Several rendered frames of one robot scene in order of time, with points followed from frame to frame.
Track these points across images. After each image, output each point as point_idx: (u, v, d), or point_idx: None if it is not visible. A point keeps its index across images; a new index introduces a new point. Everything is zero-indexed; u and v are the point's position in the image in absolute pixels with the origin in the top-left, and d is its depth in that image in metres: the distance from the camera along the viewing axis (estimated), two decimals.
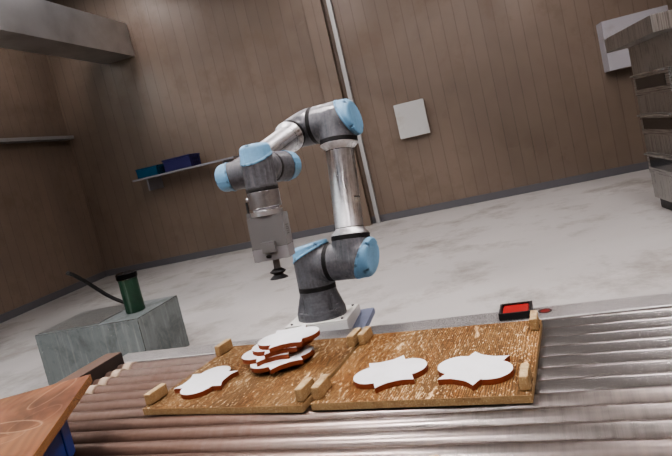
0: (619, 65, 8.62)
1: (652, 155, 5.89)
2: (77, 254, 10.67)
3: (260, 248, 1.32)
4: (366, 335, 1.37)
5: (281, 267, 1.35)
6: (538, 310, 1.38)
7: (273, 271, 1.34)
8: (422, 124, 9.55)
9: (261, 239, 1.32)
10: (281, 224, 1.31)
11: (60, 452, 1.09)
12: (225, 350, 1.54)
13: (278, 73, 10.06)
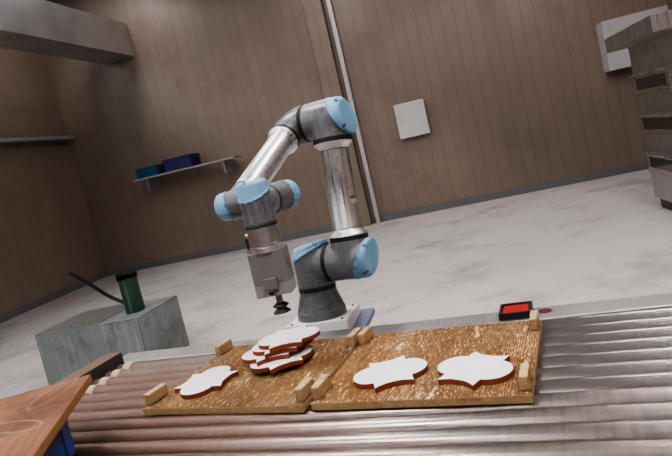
0: (619, 65, 8.62)
1: (652, 155, 5.89)
2: (77, 254, 10.67)
3: (262, 284, 1.33)
4: (366, 335, 1.37)
5: (284, 301, 1.36)
6: (538, 310, 1.38)
7: (276, 306, 1.35)
8: (422, 124, 9.55)
9: (263, 276, 1.33)
10: (282, 260, 1.32)
11: (60, 452, 1.09)
12: (225, 350, 1.54)
13: (278, 73, 10.06)
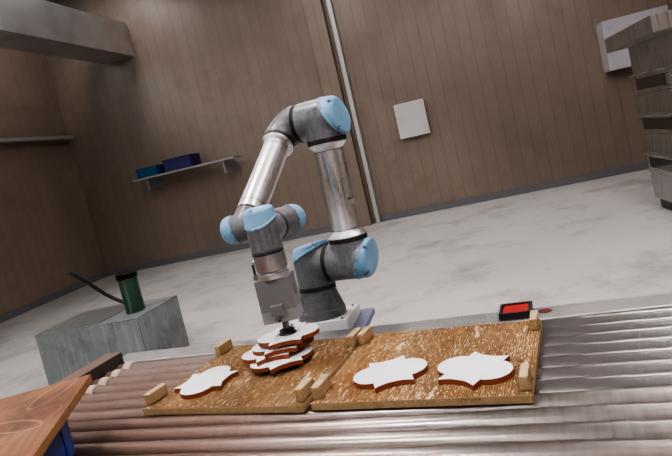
0: (619, 65, 8.62)
1: (652, 155, 5.89)
2: (77, 254, 10.67)
3: (269, 311, 1.34)
4: (366, 335, 1.37)
5: (289, 322, 1.37)
6: (538, 310, 1.38)
7: (281, 327, 1.35)
8: (422, 124, 9.55)
9: (269, 302, 1.33)
10: (288, 287, 1.32)
11: (60, 452, 1.09)
12: (225, 350, 1.54)
13: (278, 73, 10.06)
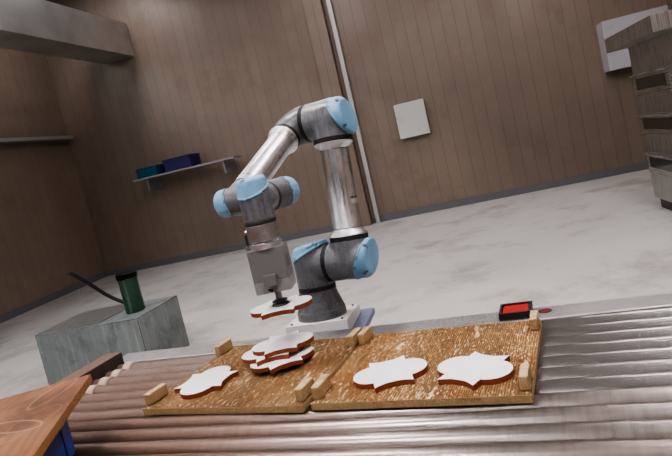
0: (619, 65, 8.62)
1: (652, 155, 5.89)
2: (77, 254, 10.67)
3: (261, 281, 1.33)
4: (366, 335, 1.37)
5: (282, 293, 1.36)
6: (538, 310, 1.38)
7: (274, 298, 1.35)
8: (422, 124, 9.55)
9: (262, 272, 1.33)
10: (281, 257, 1.32)
11: (60, 452, 1.09)
12: (225, 350, 1.54)
13: (278, 73, 10.06)
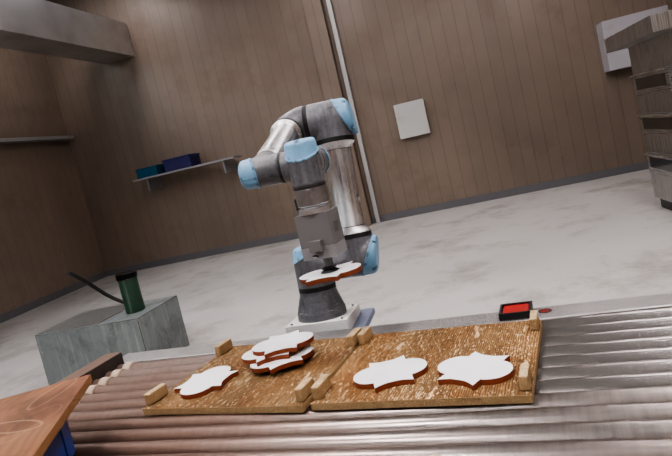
0: (619, 65, 8.62)
1: (652, 155, 5.89)
2: (77, 254, 10.67)
3: (308, 247, 1.30)
4: (366, 335, 1.37)
5: (331, 260, 1.32)
6: (538, 310, 1.38)
7: None
8: (422, 124, 9.55)
9: (309, 238, 1.29)
10: (327, 223, 1.27)
11: (60, 452, 1.09)
12: (225, 350, 1.54)
13: (278, 73, 10.06)
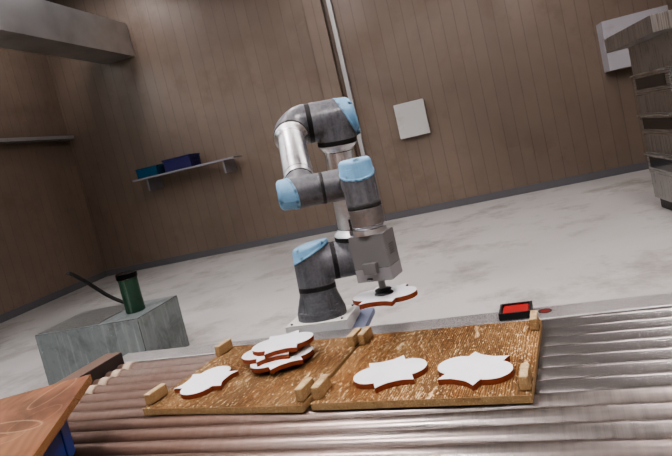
0: (619, 65, 8.62)
1: (652, 155, 5.89)
2: (77, 254, 10.67)
3: (362, 268, 1.26)
4: (366, 335, 1.37)
5: (385, 282, 1.28)
6: (538, 310, 1.38)
7: (376, 287, 1.28)
8: (422, 124, 9.55)
9: (363, 259, 1.26)
10: (382, 245, 1.23)
11: (60, 452, 1.09)
12: (225, 350, 1.54)
13: (278, 73, 10.06)
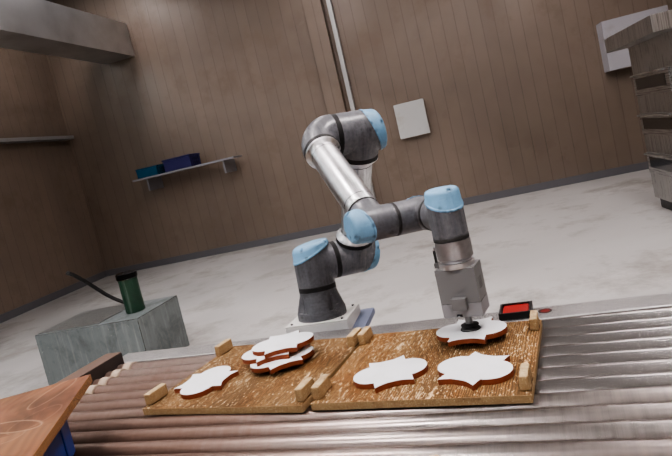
0: (619, 65, 8.62)
1: (652, 155, 5.89)
2: (77, 254, 10.67)
3: (450, 303, 1.21)
4: (366, 335, 1.37)
5: (472, 317, 1.22)
6: (538, 310, 1.38)
7: (464, 322, 1.22)
8: (422, 124, 9.55)
9: (451, 294, 1.20)
10: (473, 280, 1.17)
11: (60, 452, 1.09)
12: (225, 350, 1.54)
13: (278, 73, 10.06)
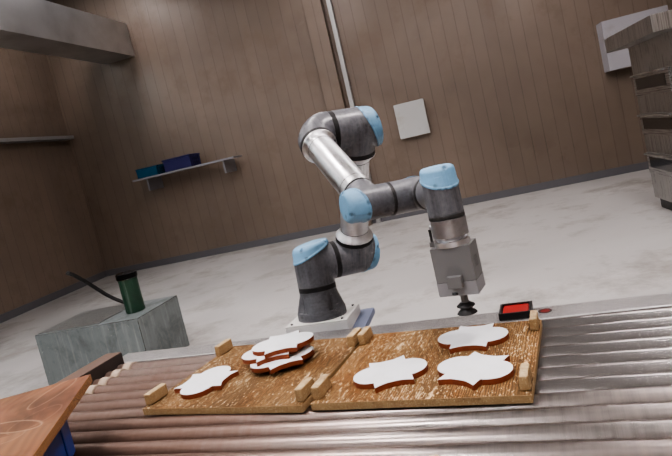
0: (619, 65, 8.62)
1: (652, 155, 5.89)
2: (77, 254, 10.67)
3: (445, 282, 1.20)
4: (366, 335, 1.37)
5: (469, 301, 1.22)
6: (538, 310, 1.38)
7: (460, 306, 1.21)
8: (422, 124, 9.55)
9: (446, 272, 1.20)
10: (469, 258, 1.17)
11: (60, 452, 1.09)
12: (225, 350, 1.54)
13: (278, 73, 10.06)
